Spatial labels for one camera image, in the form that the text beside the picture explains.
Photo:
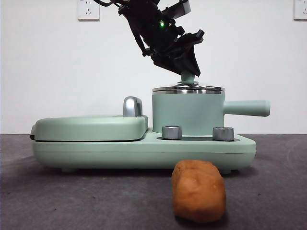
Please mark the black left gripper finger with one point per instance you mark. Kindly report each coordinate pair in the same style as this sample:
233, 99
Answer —
165, 63
188, 60

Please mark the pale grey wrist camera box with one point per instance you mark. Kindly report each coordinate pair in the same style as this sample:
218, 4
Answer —
182, 8

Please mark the brown potato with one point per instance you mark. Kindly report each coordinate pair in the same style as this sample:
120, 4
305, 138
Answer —
199, 191

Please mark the white wall socket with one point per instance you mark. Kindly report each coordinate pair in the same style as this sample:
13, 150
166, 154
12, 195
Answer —
87, 12
301, 9

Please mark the glass pot lid green knob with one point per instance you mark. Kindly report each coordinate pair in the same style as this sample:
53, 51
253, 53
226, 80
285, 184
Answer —
211, 88

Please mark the mint green breakfast maker base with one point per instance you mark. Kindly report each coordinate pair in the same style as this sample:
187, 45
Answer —
96, 153

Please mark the silver control knob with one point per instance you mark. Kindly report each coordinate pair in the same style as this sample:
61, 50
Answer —
223, 133
172, 132

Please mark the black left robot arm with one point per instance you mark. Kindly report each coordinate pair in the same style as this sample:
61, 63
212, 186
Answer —
148, 24

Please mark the mint green grill lid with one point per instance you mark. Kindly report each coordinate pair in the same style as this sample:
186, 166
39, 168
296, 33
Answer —
86, 127

